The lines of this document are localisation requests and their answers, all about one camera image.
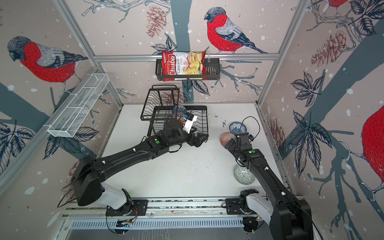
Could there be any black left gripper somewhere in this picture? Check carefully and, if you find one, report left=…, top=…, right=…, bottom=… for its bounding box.
left=168, top=125, right=209, bottom=148

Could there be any red and blue patterned bowl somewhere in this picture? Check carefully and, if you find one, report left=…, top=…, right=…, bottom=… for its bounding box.
left=220, top=132, right=236, bottom=147

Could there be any white maroon patterned bowl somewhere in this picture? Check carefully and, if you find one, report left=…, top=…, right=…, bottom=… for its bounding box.
left=173, top=113, right=186, bottom=121

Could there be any dark blue patterned bowl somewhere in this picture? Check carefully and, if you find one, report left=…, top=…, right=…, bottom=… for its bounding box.
left=172, top=105, right=187, bottom=115

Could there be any black wire dish rack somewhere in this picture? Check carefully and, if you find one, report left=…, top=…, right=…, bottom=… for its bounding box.
left=141, top=85, right=209, bottom=137

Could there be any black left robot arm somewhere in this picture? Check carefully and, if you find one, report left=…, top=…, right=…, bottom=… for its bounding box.
left=72, top=114, right=209, bottom=209

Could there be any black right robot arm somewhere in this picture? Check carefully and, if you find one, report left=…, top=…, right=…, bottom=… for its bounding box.
left=225, top=133, right=314, bottom=240

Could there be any blue floral ceramic bowl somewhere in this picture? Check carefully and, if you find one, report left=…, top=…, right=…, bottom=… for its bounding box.
left=229, top=122, right=247, bottom=136

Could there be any grey green patterned bowl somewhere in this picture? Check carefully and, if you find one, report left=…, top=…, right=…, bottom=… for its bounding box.
left=233, top=165, right=256, bottom=186

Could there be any red cassava chips bag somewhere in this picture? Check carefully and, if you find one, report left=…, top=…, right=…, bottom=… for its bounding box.
left=161, top=51, right=207, bottom=82

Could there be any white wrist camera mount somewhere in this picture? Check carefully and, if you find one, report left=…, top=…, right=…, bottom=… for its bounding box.
left=183, top=113, right=198, bottom=134

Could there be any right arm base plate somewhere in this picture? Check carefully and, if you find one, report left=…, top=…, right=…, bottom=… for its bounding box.
left=224, top=198, right=257, bottom=215

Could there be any aluminium mounting rail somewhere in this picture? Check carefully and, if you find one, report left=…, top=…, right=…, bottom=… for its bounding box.
left=64, top=196, right=313, bottom=219

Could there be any black wall shelf basket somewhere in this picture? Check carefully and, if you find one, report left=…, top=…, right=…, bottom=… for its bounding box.
left=155, top=58, right=221, bottom=82

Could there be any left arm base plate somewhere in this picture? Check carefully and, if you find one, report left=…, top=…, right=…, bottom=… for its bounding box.
left=106, top=199, right=149, bottom=217

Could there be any white wire wall basket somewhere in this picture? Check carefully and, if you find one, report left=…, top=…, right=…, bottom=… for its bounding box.
left=48, top=73, right=110, bottom=138

